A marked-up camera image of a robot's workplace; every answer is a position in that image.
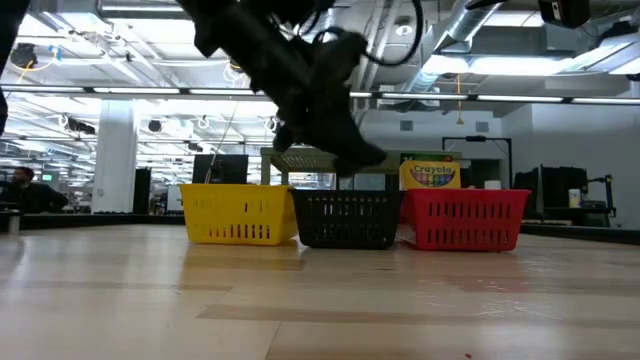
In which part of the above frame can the black background monitor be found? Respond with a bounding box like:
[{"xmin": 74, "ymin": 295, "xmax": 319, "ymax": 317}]
[{"xmin": 192, "ymin": 153, "xmax": 250, "ymax": 185}]

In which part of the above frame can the linear ceiling light strip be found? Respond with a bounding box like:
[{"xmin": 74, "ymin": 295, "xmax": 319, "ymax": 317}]
[{"xmin": 0, "ymin": 84, "xmax": 640, "ymax": 105}]

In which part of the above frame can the black background stand frame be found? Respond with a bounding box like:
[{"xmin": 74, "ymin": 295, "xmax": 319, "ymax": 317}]
[{"xmin": 441, "ymin": 134, "xmax": 514, "ymax": 190}]

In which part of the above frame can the person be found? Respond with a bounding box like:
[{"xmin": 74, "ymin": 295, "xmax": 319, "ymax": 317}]
[{"xmin": 0, "ymin": 166, "xmax": 70, "ymax": 215}]

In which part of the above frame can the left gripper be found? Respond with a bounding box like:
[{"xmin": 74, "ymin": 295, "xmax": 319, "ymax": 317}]
[{"xmin": 273, "ymin": 32, "xmax": 389, "ymax": 177}]

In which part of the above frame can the yellow plastic basket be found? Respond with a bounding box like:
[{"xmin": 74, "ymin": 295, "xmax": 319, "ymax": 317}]
[{"xmin": 178, "ymin": 183, "xmax": 299, "ymax": 247}]

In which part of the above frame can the black ceiling cable reel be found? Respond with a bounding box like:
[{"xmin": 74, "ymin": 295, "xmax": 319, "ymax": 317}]
[{"xmin": 9, "ymin": 42, "xmax": 39, "ymax": 70}]

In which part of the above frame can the silver ventilation duct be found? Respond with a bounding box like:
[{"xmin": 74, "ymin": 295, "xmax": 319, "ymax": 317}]
[{"xmin": 399, "ymin": 0, "xmax": 506, "ymax": 96}]

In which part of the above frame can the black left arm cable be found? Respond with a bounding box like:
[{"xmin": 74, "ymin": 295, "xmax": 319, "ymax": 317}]
[{"xmin": 309, "ymin": 0, "xmax": 426, "ymax": 69}]

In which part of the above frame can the yellow hanging cord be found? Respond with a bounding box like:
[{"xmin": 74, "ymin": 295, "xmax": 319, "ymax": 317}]
[{"xmin": 454, "ymin": 73, "xmax": 464, "ymax": 126}]

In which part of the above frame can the Crayola crayon box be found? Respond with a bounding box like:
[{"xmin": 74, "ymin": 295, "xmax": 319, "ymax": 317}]
[{"xmin": 398, "ymin": 152, "xmax": 462, "ymax": 191}]

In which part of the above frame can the black background panel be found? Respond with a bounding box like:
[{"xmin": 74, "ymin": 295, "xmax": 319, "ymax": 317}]
[{"xmin": 133, "ymin": 167, "xmax": 152, "ymax": 215}]

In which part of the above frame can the red plastic basket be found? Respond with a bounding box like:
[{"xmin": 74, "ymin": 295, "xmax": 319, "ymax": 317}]
[{"xmin": 399, "ymin": 188, "xmax": 532, "ymax": 253}]

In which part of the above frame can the black background equipment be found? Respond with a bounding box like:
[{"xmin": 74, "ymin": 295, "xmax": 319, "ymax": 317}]
[{"xmin": 513, "ymin": 165, "xmax": 591, "ymax": 211}]

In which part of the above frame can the black plastic basket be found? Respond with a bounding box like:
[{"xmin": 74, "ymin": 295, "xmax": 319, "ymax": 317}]
[{"xmin": 290, "ymin": 188, "xmax": 405, "ymax": 251}]

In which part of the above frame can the white building column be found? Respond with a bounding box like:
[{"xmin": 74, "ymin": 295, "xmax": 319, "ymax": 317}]
[{"xmin": 93, "ymin": 102, "xmax": 139, "ymax": 214}]

